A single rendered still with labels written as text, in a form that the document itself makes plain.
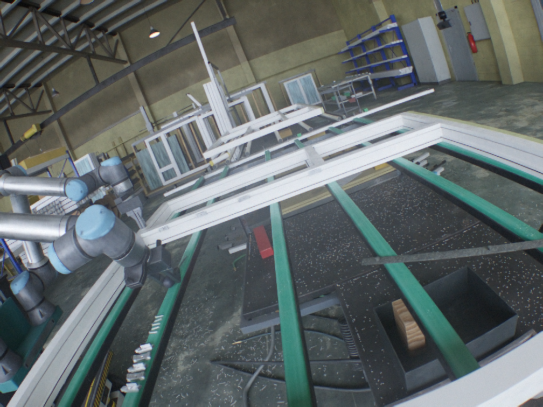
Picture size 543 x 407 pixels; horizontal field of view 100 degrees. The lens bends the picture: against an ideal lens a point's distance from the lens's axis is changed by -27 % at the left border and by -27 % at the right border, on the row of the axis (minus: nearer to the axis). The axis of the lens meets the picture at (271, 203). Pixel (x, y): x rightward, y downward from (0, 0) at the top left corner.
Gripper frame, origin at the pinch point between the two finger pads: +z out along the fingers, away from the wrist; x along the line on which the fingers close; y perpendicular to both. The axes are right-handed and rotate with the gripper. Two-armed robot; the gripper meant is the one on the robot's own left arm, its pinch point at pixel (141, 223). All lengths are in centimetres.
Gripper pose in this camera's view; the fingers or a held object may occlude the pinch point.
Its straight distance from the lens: 149.5
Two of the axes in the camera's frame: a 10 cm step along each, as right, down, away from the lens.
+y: -0.1, -3.4, 9.4
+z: 3.6, 8.8, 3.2
